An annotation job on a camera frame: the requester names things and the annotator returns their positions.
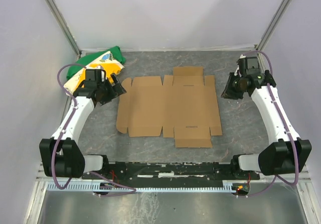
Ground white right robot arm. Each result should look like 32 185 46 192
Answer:
221 70 312 176

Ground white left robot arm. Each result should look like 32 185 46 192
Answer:
39 69 126 178

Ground aluminium frame rail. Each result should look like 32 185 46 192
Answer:
35 161 313 184

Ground light blue slotted cable duct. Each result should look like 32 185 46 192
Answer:
46 182 236 193

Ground brown cardboard box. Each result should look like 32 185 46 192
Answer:
116 66 223 148

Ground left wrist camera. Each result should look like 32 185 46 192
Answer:
84 68 106 88

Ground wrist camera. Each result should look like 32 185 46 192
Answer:
237 55 261 77
84 68 106 88

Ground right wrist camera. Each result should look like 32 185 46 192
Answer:
237 55 261 77

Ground green yellow white cloth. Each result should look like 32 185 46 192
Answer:
63 46 126 94

